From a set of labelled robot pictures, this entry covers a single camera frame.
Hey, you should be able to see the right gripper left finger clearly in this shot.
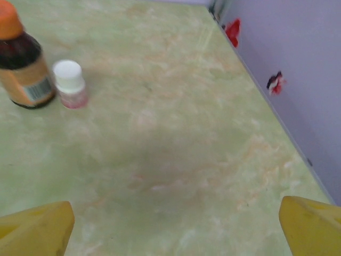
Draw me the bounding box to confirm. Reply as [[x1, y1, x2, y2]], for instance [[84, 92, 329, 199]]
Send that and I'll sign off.
[[0, 201, 75, 256]]

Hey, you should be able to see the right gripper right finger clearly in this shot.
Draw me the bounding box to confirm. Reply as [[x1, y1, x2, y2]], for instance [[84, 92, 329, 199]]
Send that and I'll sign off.
[[278, 195, 341, 256]]

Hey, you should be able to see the brown orange-capped bottle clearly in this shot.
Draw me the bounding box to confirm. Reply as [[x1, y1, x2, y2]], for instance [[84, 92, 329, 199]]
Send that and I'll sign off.
[[0, 0, 57, 109]]

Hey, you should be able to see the small white-capped pink bottle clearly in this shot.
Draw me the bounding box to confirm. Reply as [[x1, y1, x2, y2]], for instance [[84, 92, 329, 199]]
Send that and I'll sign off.
[[52, 60, 89, 109]]

